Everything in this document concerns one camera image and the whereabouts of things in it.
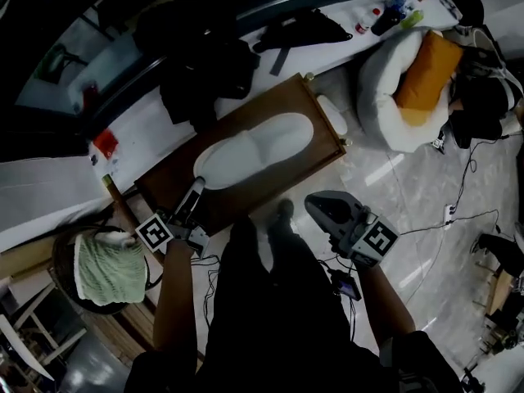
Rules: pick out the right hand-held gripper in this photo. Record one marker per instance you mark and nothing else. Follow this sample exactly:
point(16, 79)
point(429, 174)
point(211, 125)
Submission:
point(374, 240)

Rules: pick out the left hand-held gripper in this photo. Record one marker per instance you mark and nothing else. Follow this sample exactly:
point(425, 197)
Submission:
point(153, 233)

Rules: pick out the white slipper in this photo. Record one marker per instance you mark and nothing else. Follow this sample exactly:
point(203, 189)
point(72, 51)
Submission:
point(262, 145)
point(333, 115)

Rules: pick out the person's right forearm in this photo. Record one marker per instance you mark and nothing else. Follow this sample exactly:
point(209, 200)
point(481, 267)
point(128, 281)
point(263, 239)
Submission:
point(385, 305)

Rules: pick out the person's left forearm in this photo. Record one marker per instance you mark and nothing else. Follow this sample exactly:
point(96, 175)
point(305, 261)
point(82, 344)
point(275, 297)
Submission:
point(176, 297)

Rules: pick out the brown wooden shoe rack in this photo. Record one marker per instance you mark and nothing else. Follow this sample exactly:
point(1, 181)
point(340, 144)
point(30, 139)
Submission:
point(172, 186)

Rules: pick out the person's right black shoe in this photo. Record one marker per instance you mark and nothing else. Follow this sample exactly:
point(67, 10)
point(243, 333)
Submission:
point(285, 209)

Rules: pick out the small black screen device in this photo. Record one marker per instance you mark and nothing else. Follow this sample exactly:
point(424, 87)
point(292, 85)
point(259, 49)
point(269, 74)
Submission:
point(347, 287)

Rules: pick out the red packet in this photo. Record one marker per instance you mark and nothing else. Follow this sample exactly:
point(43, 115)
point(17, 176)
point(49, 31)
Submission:
point(105, 141)

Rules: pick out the green white towel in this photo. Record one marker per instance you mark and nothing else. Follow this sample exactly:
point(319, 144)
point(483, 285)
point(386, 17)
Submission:
point(106, 268)

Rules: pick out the white power strip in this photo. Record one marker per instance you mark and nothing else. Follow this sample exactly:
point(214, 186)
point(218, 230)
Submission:
point(449, 214)

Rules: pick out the grey white plush bed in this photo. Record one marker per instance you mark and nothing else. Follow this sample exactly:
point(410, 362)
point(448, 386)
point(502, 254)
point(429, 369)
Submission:
point(376, 96)

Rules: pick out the person's black clothing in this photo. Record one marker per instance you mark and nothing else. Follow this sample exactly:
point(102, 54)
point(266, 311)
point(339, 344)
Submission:
point(278, 322)

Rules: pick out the spare hand-held gripper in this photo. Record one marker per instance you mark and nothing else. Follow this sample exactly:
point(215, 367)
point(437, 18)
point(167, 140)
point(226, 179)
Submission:
point(440, 142)

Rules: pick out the black jacket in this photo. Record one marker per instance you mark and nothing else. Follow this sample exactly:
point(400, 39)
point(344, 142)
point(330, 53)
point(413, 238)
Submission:
point(196, 68)

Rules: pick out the wooden slatted platform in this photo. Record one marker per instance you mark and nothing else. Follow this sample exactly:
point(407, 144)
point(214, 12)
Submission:
point(131, 330)

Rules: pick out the black woven basket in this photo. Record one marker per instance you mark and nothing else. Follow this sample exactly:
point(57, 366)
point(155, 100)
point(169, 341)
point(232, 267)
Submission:
point(61, 268)

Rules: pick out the grey flat strip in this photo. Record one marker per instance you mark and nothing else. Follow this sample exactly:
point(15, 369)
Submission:
point(279, 61)

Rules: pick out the orange cushion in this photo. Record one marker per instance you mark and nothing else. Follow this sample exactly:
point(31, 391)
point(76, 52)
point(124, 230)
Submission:
point(430, 68)

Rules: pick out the black bag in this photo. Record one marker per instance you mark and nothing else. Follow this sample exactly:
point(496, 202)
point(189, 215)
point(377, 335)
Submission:
point(307, 29)

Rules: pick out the white jar red lid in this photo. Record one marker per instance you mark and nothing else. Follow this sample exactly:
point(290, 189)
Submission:
point(362, 28)

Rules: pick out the light wooden stool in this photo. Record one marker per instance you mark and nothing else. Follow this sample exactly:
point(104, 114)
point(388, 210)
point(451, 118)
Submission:
point(501, 293)

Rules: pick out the black bottle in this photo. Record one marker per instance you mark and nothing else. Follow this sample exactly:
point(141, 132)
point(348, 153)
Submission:
point(385, 23)

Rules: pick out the green bottle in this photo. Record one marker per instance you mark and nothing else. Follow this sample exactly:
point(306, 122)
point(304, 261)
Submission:
point(411, 19)

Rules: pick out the clear bottle blue cap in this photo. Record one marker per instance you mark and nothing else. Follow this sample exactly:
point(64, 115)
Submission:
point(399, 1)

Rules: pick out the white wooden frame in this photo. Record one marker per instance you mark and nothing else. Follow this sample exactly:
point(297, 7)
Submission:
point(45, 330)

